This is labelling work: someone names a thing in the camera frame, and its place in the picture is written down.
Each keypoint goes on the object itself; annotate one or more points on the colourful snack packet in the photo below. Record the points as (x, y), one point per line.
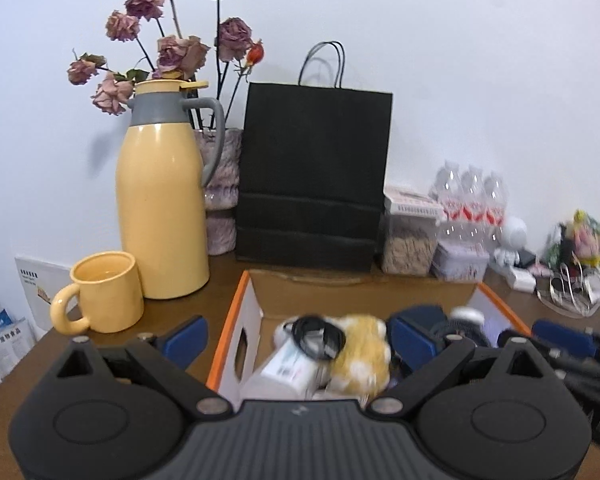
(582, 239)

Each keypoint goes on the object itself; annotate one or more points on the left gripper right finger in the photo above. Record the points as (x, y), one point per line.
(415, 352)

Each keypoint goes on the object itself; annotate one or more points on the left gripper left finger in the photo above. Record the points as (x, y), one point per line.
(157, 367)

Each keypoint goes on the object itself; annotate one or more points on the white metal tin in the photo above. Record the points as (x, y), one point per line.
(460, 261)

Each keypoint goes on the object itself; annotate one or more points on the white lotion bottle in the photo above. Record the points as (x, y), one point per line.
(288, 375)

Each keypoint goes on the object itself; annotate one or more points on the pink fuzzy vase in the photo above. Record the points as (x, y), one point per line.
(221, 196)

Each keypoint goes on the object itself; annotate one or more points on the white robot toy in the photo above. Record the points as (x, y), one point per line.
(511, 240)

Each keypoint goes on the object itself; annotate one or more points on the yellow mug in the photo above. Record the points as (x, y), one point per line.
(105, 295)

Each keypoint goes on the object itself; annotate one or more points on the navy zip pouch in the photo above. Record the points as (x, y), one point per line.
(429, 320)

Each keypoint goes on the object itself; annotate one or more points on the white charger block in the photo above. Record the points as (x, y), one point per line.
(521, 280)

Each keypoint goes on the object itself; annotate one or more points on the white leaflet stack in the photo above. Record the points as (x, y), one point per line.
(40, 281)

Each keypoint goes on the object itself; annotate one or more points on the dried pink roses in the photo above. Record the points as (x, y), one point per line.
(167, 51)

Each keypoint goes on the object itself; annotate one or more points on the black adapter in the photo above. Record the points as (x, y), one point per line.
(525, 259)

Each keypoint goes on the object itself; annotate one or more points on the left water bottle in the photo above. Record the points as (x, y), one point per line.
(447, 191)

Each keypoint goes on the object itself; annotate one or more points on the yellow plush toy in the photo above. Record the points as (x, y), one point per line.
(354, 348)

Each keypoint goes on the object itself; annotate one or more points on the orange cardboard box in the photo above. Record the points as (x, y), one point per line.
(265, 298)

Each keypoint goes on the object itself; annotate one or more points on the right water bottle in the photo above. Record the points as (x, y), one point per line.
(496, 199)

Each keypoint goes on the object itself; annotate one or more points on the clear seed container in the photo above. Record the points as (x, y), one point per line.
(412, 226)

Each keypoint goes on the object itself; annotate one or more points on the yellow thermos jug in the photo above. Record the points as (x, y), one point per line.
(160, 180)

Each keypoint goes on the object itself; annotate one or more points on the white plastic cap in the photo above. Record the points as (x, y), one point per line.
(468, 315)

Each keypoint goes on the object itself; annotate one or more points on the black paper bag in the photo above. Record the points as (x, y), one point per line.
(312, 173)

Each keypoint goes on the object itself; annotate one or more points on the middle water bottle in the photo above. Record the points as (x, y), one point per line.
(473, 205)

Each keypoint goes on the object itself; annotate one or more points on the water bottle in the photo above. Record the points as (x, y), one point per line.
(473, 205)
(496, 199)
(447, 191)

